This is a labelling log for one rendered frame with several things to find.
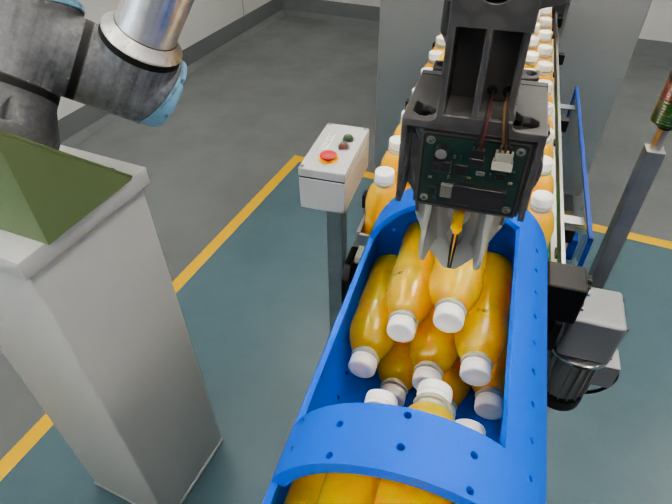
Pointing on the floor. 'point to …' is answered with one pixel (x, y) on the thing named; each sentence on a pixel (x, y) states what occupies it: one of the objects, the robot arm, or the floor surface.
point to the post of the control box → (337, 238)
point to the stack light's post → (626, 213)
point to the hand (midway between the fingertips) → (452, 247)
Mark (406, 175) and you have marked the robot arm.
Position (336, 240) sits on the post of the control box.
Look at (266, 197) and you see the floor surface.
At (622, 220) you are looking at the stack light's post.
